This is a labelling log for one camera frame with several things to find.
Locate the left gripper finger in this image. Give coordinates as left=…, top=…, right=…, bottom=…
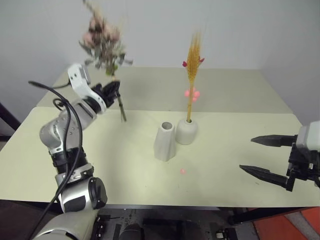
left=109, top=90, right=122, bottom=106
left=106, top=80, right=122, bottom=93

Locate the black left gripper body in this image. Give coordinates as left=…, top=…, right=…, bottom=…
left=93, top=83, right=114, bottom=109

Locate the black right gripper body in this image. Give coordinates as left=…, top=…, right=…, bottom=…
left=286, top=141, right=320, bottom=189

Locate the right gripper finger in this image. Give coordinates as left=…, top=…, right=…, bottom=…
left=239, top=164, right=295, bottom=193
left=250, top=134, right=299, bottom=148

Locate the pink dried flower bouquet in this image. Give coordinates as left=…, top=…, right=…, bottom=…
left=78, top=0, right=134, bottom=123

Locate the orange red floor mat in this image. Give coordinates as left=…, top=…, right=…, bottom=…
left=251, top=206, right=320, bottom=240

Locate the tall white ceramic vase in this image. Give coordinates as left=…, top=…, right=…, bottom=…
left=153, top=121, right=176, bottom=162

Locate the round white ceramic vase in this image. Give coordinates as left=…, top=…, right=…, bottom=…
left=175, top=118, right=199, bottom=146

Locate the yellow wheat bouquet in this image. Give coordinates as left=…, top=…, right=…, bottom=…
left=181, top=23, right=206, bottom=124

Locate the dark furniture piece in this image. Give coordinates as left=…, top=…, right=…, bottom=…
left=0, top=101, right=22, bottom=137

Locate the dark rounded shape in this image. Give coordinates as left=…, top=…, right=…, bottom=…
left=119, top=223, right=144, bottom=240

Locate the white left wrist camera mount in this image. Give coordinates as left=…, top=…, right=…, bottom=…
left=67, top=63, right=108, bottom=115

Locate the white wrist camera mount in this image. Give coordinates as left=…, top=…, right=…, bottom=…
left=67, top=63, right=108, bottom=115
left=295, top=120, right=320, bottom=152

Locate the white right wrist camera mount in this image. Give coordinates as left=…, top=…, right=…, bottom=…
left=295, top=120, right=320, bottom=152

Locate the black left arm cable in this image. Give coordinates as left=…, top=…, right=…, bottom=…
left=27, top=80, right=84, bottom=240

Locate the black table frame bar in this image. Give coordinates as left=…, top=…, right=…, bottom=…
left=227, top=206, right=305, bottom=225

